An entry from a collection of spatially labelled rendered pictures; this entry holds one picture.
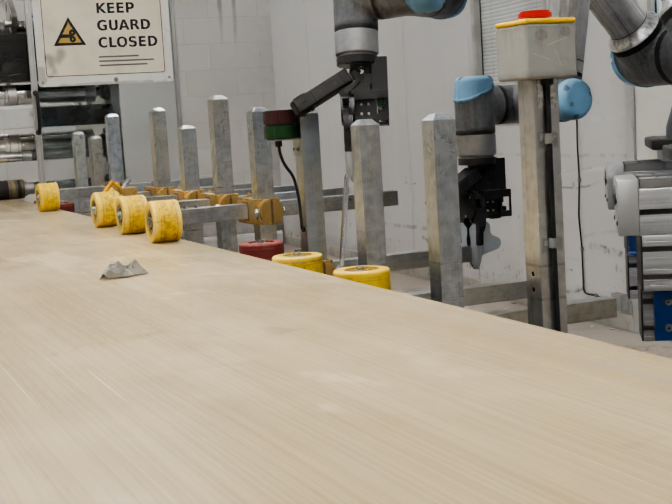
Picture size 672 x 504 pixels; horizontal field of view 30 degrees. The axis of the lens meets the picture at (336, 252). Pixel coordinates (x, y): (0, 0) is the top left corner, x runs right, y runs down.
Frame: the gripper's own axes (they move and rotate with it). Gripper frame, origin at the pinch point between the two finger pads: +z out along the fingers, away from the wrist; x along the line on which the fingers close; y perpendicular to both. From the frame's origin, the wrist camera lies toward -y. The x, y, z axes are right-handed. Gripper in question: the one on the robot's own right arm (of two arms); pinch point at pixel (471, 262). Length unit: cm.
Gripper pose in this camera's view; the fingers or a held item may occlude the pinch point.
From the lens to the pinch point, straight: 241.2
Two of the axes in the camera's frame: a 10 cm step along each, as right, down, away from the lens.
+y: 9.2, -1.0, 3.8
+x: -3.9, -0.8, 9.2
